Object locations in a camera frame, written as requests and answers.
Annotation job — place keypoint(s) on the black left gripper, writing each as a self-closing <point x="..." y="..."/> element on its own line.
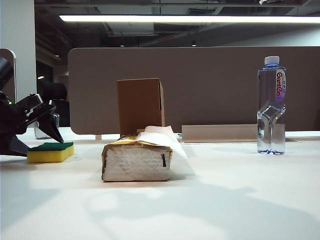
<point x="12" y="122"/>

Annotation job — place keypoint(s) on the yellow sponge with green pad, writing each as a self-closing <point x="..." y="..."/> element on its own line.
<point x="55" y="155"/>

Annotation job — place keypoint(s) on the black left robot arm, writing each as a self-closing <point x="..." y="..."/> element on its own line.
<point x="4" y="70"/>

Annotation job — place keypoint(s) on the clear plastic water bottle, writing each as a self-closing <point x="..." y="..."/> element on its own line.
<point x="270" y="87"/>

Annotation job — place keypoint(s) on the clear glass mug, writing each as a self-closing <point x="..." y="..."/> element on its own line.
<point x="41" y="132"/>

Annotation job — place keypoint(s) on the black office chair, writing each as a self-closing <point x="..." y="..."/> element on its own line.
<point x="59" y="90"/>

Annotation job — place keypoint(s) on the white divider support foot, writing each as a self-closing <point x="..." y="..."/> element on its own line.
<point x="98" y="137"/>

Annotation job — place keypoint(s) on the narrow brown desk divider panel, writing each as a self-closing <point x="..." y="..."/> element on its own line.
<point x="6" y="53"/>

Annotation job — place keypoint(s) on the tissue pack in yellow wrapper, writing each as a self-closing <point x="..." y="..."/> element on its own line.
<point x="135" y="167"/>

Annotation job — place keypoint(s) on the brown cardboard box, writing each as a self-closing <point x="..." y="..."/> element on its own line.
<point x="138" y="105"/>

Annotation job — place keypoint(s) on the white tissue sheet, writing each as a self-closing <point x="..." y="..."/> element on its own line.
<point x="160" y="137"/>

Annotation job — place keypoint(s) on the long ceiling light strip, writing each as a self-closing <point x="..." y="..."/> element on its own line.
<point x="175" y="19"/>

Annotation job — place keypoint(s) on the wide brown desk divider panel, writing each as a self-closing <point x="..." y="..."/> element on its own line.
<point x="212" y="87"/>

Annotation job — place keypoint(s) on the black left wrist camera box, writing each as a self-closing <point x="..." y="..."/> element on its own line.
<point x="32" y="100"/>

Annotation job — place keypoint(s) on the beige metal desk rail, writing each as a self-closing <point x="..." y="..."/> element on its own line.
<point x="220" y="133"/>

